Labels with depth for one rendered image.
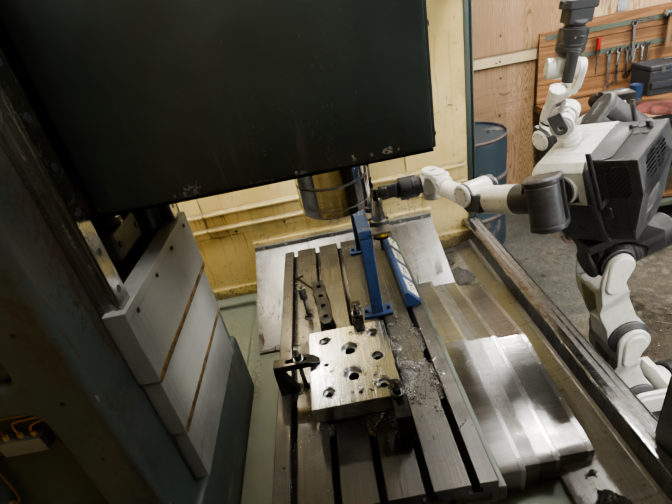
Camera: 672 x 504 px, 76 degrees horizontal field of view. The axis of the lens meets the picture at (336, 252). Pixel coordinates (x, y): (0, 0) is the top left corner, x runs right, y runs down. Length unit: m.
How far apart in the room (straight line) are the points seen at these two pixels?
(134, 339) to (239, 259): 1.36
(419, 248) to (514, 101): 2.09
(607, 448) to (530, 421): 0.20
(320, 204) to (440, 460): 0.64
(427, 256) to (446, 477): 1.17
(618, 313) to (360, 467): 1.09
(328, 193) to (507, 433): 0.85
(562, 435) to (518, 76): 2.94
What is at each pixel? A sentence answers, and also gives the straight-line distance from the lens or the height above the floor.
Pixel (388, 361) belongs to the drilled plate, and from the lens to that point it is 1.20.
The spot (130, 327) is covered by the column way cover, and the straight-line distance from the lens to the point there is 0.91.
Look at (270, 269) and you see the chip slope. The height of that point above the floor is 0.80.
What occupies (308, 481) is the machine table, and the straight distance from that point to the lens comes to 1.13.
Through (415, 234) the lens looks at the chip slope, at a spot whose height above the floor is 0.82.
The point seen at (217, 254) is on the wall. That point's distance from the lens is 2.23.
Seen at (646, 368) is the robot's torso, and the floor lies 0.31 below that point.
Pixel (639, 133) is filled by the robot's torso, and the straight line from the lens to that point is 1.43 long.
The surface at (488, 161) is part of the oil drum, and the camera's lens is 3.15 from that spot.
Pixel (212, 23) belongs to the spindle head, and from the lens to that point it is 0.79.
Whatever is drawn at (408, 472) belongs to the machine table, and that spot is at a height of 0.90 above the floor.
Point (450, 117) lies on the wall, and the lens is 2.06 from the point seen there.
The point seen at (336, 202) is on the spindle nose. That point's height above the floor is 1.48.
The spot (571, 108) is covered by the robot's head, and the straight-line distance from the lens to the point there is 1.43.
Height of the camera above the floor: 1.83
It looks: 29 degrees down
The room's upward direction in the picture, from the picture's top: 12 degrees counter-clockwise
